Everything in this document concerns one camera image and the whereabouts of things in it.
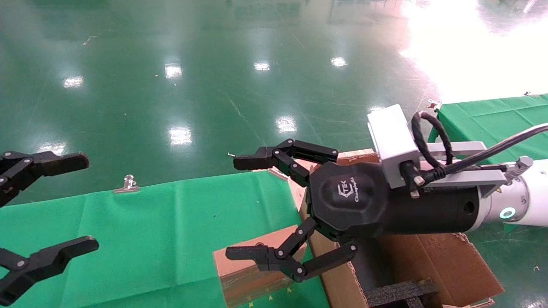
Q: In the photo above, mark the large open brown carton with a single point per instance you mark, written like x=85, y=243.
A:
x=449, y=261

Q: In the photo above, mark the large green table cloth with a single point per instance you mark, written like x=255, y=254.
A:
x=150, y=235

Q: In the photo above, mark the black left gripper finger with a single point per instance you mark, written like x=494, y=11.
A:
x=51, y=163
x=47, y=259

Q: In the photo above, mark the small brown cardboard box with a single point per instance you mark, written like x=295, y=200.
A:
x=239, y=282

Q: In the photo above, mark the black foam insert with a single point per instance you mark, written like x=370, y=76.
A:
x=398, y=293

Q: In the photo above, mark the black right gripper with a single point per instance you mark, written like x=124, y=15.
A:
x=355, y=201

